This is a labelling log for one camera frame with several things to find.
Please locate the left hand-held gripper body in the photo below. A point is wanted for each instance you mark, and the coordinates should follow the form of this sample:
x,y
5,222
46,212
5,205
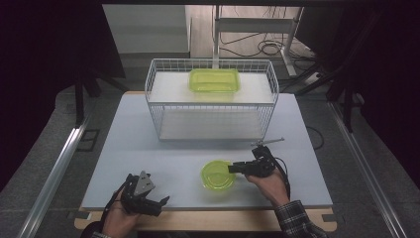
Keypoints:
x,y
145,185

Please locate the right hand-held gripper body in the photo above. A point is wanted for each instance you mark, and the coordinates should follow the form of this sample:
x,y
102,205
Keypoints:
x,y
261,165

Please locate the green round plastic bowl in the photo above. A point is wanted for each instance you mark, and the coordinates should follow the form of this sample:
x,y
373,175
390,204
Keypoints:
x,y
216,177

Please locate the green rectangular plastic tray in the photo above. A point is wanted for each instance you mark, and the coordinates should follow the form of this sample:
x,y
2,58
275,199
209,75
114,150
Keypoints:
x,y
214,81

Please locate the person's left hand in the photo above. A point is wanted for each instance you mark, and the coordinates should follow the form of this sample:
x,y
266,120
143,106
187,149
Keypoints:
x,y
117,221

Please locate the white power strip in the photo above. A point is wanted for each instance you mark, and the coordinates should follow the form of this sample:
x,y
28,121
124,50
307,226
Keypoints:
x,y
313,78

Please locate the black metal stand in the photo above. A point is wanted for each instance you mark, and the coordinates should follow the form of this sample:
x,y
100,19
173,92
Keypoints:
x,y
79,99
346,105

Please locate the white cabinet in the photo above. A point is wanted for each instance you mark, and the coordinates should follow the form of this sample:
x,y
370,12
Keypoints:
x,y
148,29

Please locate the dark curtain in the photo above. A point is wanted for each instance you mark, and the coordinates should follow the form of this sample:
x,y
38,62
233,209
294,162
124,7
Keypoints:
x,y
39,66
389,66

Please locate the black floor bracket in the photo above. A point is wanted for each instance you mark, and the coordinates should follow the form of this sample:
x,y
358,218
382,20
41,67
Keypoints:
x,y
88,140

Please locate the silver metal rail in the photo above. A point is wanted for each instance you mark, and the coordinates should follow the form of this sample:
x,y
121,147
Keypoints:
x,y
56,175
363,165

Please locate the white metal desk frame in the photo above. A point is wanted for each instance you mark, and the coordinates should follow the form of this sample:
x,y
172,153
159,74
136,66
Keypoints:
x,y
254,24

